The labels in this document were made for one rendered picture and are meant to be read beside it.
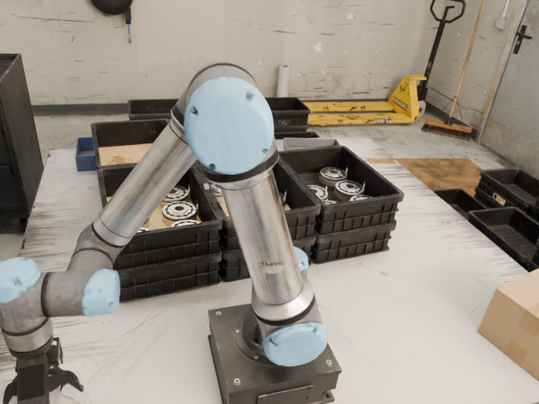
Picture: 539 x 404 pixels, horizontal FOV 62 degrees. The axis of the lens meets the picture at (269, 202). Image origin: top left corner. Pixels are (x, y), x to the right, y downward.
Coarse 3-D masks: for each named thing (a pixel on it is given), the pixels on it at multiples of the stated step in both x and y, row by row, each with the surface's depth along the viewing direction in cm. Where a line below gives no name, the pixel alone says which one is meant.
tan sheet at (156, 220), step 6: (108, 198) 145; (156, 210) 141; (162, 210) 142; (150, 216) 138; (156, 216) 138; (198, 216) 140; (150, 222) 135; (156, 222) 136; (162, 222) 136; (150, 228) 133; (156, 228) 133
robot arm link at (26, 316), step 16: (0, 272) 70; (16, 272) 70; (32, 272) 71; (0, 288) 68; (16, 288) 69; (32, 288) 71; (0, 304) 70; (16, 304) 70; (32, 304) 71; (0, 320) 72; (16, 320) 72; (32, 320) 73
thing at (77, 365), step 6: (60, 366) 94; (66, 366) 94; (72, 366) 94; (78, 366) 94; (84, 378) 98; (84, 384) 97; (54, 390) 89; (54, 396) 88; (60, 396) 88; (66, 396) 88; (54, 402) 87; (60, 402) 87; (66, 402) 87; (72, 402) 87; (78, 402) 87
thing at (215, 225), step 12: (108, 168) 142; (120, 168) 143; (192, 168) 149; (204, 192) 133; (216, 216) 123; (168, 228) 116; (180, 228) 116; (192, 228) 118; (204, 228) 119; (216, 228) 121; (132, 240) 113; (144, 240) 114
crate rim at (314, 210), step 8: (280, 160) 156; (200, 168) 147; (200, 176) 142; (208, 184) 138; (296, 184) 143; (304, 192) 138; (216, 200) 130; (312, 200) 134; (296, 208) 129; (304, 208) 130; (312, 208) 130; (224, 216) 123; (288, 216) 128; (296, 216) 129; (304, 216) 130; (224, 224) 122; (232, 224) 122
